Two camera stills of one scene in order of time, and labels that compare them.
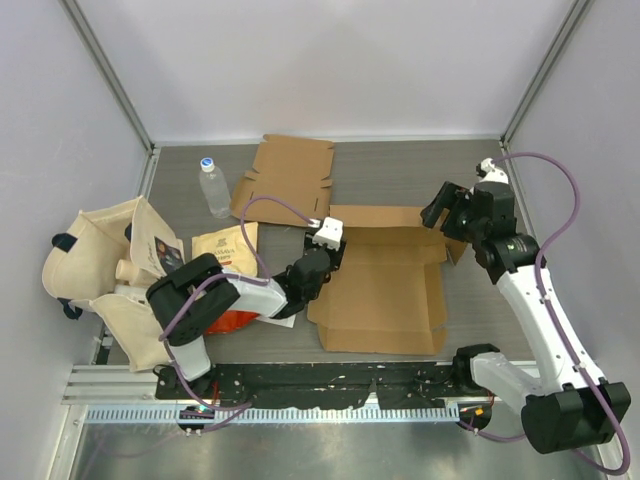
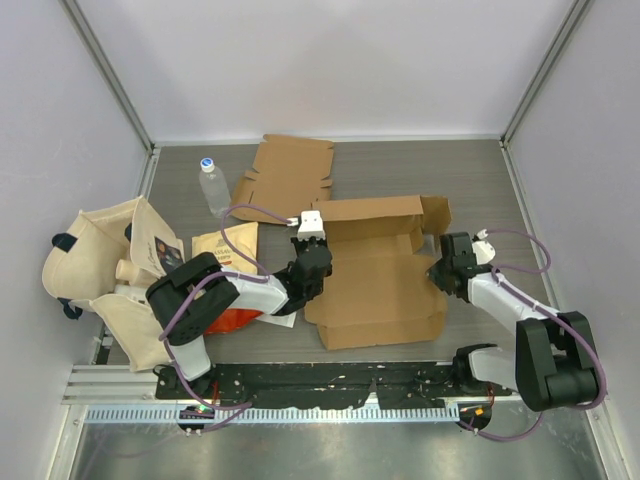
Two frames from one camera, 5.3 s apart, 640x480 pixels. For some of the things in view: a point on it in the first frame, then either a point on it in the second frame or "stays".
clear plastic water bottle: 215,189 stays
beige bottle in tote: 127,270 stays
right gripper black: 452,197 → 434,274
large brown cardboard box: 390,294 stays
